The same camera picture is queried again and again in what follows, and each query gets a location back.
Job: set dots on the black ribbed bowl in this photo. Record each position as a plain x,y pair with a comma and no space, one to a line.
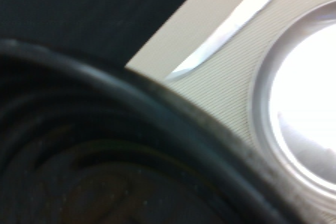
109,152

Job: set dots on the silver metal plate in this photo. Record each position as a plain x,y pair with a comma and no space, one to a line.
292,104

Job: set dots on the beige woven placemat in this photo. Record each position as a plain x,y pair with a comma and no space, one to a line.
217,86

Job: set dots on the wooden handled knife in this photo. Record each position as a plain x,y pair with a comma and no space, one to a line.
232,24

